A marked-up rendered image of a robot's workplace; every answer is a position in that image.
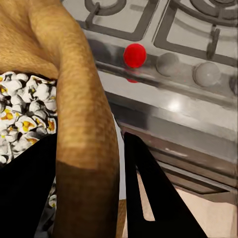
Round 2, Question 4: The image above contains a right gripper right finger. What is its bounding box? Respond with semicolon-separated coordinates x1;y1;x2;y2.
124;132;208;238

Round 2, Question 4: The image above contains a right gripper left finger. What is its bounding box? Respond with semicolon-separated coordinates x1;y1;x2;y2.
0;132;58;238

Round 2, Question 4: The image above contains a popcorn bag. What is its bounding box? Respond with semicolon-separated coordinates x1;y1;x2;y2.
0;0;127;238

